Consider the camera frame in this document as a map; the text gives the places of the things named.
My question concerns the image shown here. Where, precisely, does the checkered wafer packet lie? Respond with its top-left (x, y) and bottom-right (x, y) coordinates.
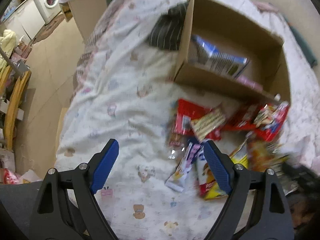
top-left (190, 107), bottom-right (226, 142)

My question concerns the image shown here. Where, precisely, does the white rice cake packet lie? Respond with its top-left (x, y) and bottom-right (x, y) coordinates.
top-left (165, 142), bottom-right (202, 192)

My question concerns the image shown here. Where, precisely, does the clear small meat snack packet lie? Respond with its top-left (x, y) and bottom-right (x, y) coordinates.
top-left (168, 133), bottom-right (187, 160)

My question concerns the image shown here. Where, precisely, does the colourful duck snack bag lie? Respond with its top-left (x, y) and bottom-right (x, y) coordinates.
top-left (253, 101), bottom-right (290, 142)

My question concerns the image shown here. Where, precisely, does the red snack pouch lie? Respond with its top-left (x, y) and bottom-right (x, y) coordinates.
top-left (172, 99), bottom-right (226, 142)

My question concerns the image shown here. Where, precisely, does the grey blue striped snack bag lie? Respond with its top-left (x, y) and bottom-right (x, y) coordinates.
top-left (188, 34), bottom-right (250, 78)

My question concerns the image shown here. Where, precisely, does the blue white snack bag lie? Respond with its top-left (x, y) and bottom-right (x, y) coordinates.
top-left (196, 149), bottom-right (226, 200)

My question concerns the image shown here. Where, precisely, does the yellow snack bag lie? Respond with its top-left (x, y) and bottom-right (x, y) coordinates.
top-left (229, 140), bottom-right (249, 168)

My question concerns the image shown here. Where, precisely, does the large red snack bag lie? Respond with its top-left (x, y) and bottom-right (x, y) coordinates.
top-left (222, 104), bottom-right (260, 131)

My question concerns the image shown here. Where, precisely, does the white patterned duvet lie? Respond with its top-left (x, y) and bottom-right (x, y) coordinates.
top-left (53, 0), bottom-right (320, 240)

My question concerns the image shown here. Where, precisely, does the yellow wooden chair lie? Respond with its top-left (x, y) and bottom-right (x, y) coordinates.
top-left (3, 70), bottom-right (31, 151)

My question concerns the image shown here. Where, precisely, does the open brown cardboard box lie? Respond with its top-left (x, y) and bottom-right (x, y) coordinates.
top-left (174, 0), bottom-right (291, 102)

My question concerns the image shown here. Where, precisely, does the dark striped garment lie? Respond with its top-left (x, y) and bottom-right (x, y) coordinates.
top-left (148, 2), bottom-right (189, 51)

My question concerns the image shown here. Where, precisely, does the white kitchen cabinet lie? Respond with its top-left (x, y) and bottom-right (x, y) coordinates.
top-left (3, 0), bottom-right (45, 43)

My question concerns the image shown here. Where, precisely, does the white washing machine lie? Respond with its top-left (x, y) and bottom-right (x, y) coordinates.
top-left (34, 0), bottom-right (61, 25)

